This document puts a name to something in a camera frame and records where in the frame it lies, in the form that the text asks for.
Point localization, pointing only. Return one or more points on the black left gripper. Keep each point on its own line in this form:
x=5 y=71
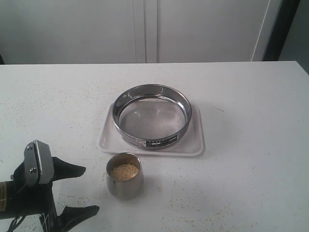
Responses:
x=25 y=201

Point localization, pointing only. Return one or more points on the stainless steel cup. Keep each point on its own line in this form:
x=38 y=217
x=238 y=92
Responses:
x=124 y=190

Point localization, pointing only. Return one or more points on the yellow millet grains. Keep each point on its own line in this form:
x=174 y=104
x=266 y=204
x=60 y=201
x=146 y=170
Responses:
x=124 y=172

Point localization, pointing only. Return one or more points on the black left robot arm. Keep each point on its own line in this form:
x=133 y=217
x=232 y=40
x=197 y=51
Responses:
x=4 y=199

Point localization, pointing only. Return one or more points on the round stainless steel sieve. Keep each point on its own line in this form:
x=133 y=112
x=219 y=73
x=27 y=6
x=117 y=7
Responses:
x=152 y=116

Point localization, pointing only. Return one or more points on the white plastic tray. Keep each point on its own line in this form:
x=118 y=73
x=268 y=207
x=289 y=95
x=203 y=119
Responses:
x=192 y=143

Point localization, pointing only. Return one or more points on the white cabinet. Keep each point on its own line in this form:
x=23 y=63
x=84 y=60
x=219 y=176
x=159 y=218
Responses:
x=135 y=31

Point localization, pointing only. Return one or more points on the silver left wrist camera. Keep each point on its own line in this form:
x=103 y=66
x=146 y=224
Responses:
x=38 y=164

